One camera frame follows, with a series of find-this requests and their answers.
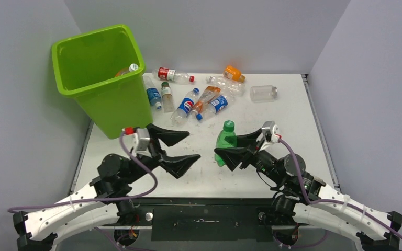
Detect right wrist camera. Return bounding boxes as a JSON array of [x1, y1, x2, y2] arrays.
[[261, 121, 281, 143]]

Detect red label clear bottle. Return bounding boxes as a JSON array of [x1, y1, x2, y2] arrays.
[[152, 67, 195, 84]]

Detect blue label blue cap bottle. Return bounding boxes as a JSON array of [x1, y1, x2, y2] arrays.
[[195, 95, 229, 121]]

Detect blue label bottle near bin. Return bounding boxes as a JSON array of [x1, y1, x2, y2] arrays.
[[143, 76, 162, 110]]

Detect large orange tea bottle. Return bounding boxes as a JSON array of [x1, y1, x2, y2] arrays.
[[115, 63, 139, 77]]

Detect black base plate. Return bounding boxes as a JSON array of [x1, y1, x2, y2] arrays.
[[112, 198, 297, 242]]

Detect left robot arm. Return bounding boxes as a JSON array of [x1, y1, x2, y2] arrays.
[[10, 124, 200, 250]]

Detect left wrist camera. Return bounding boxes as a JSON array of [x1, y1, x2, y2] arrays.
[[122, 127, 151, 152]]

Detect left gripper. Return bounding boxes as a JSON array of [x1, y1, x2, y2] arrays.
[[125, 124, 201, 184]]

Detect green plastic bin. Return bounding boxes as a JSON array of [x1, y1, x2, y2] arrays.
[[51, 24, 153, 139]]

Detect aluminium table edge rail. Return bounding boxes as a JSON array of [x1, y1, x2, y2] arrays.
[[301, 74, 341, 192]]

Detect orange label slim bottle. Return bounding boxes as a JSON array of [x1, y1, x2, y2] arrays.
[[189, 85, 221, 117]]

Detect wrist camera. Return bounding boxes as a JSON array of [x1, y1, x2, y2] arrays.
[[261, 121, 281, 143], [122, 127, 151, 152]]

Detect orange bottle at back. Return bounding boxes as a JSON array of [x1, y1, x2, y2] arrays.
[[223, 65, 245, 83]]

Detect green cap white label bottle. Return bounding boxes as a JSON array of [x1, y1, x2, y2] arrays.
[[161, 82, 175, 113]]

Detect clear crushed bottle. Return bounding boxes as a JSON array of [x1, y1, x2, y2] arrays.
[[206, 76, 245, 96]]

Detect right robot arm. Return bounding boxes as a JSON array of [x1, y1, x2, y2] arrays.
[[215, 127, 402, 250]]

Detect pepsi bottle centre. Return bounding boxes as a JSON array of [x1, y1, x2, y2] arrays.
[[171, 88, 199, 126]]

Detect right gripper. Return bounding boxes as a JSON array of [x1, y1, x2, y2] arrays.
[[214, 129, 285, 185]]

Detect green plastic bottle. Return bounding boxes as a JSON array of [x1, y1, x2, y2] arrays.
[[215, 120, 237, 149]]

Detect clear bottle at wall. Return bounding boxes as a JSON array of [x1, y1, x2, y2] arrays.
[[250, 85, 278, 102]]

